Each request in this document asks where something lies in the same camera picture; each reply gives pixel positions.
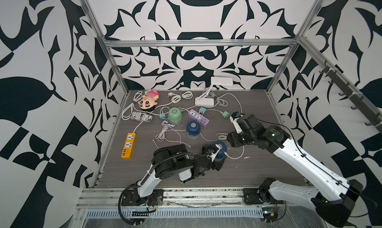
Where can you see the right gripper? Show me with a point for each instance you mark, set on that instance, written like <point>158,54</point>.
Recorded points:
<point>232,138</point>

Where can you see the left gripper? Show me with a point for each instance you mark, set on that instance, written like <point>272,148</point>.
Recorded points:
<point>214,165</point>

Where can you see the blue meat grinder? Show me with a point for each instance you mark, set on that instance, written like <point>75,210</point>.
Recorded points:
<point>221,149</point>
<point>193,130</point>

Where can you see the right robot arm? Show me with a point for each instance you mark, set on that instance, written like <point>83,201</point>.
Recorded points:
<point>332,196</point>

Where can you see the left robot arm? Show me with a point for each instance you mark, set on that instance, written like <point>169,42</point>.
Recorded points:
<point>139,199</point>

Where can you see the green meat grinder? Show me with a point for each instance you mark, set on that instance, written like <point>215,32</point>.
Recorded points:
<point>175,116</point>

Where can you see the green charger plug right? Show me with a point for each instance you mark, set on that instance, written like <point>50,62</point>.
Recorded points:
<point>226,115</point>

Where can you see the purple power strip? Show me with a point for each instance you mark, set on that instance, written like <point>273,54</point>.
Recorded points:
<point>196,116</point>

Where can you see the teal charger plug middle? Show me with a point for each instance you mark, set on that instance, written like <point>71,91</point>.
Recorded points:
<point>202,110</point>

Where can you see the teal charger plug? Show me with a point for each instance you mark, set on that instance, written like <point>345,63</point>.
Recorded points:
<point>202,110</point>
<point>162,117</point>

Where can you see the white desk lamp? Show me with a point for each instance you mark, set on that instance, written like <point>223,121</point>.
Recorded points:
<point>208,102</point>

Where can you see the teal charger plug left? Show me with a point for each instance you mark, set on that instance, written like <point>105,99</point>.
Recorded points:
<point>162,117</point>

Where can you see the yellow power strip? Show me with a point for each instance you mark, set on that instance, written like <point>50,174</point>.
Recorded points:
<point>129,144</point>

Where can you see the cartoon head toy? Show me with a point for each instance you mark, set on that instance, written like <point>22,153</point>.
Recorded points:
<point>149,101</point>

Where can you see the wall hook rack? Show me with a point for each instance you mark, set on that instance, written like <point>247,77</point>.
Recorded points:
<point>349,91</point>

